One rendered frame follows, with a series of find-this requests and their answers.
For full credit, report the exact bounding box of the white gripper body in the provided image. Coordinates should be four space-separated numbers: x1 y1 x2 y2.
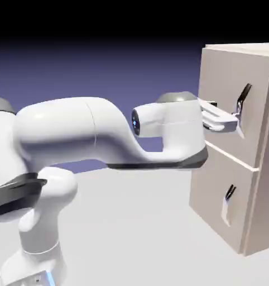
198 97 239 133

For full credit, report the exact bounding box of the beige cabinet door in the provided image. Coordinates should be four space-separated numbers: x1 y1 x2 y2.
189 144 260 255
196 47 269 169

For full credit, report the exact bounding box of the beige cabinet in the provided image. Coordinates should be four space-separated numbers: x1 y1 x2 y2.
189 42 269 257

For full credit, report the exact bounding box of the curved metal door handle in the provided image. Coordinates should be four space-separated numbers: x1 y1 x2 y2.
232 83 253 139
221 184 237 227

